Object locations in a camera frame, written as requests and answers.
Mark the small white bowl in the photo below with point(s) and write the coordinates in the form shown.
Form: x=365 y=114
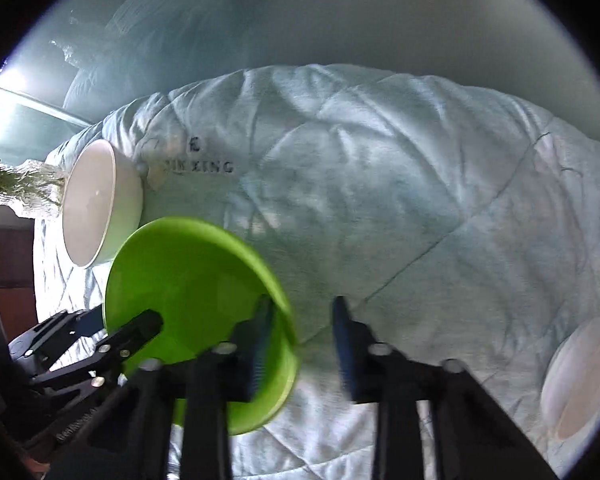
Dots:
x=580 y=385

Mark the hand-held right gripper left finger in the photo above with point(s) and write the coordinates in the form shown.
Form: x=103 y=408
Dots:
x=257 y=350

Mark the large white bowl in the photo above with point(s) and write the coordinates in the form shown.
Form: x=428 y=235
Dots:
x=92 y=205

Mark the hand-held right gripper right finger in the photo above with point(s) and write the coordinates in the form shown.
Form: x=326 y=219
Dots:
x=342 y=350

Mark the light blue quilted blanket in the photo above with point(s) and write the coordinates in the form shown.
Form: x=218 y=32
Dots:
x=380 y=185

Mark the green bowl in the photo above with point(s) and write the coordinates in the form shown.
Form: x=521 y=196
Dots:
x=180 y=280

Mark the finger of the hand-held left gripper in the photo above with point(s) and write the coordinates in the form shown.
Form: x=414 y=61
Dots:
x=87 y=321
x=135 y=327

